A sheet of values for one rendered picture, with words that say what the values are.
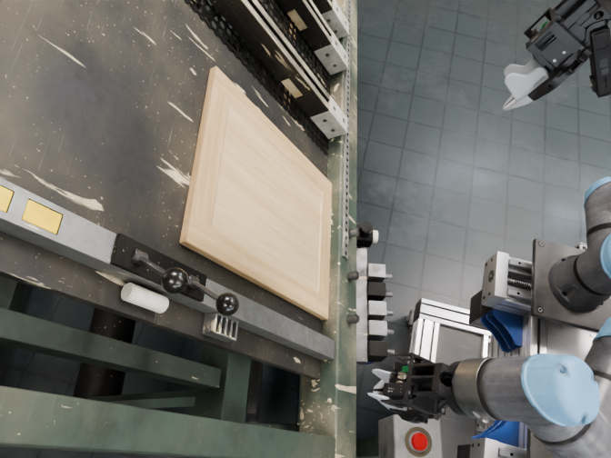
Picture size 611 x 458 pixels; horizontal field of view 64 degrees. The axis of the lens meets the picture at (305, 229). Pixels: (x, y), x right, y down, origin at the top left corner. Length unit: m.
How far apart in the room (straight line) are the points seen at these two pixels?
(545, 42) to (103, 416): 0.84
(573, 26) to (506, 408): 0.56
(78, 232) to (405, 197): 2.08
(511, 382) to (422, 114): 2.46
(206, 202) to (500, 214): 2.02
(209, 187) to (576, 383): 0.73
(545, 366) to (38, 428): 0.59
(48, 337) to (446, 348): 1.66
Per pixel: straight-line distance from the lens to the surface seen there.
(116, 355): 0.90
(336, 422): 1.31
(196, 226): 0.96
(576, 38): 0.88
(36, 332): 0.82
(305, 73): 1.47
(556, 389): 0.60
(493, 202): 2.80
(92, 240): 0.77
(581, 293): 1.39
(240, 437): 0.98
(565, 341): 1.52
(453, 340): 2.19
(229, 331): 0.99
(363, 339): 1.53
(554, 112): 3.35
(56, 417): 0.72
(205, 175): 1.02
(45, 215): 0.74
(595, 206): 1.37
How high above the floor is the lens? 2.20
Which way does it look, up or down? 64 degrees down
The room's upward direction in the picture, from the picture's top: 11 degrees clockwise
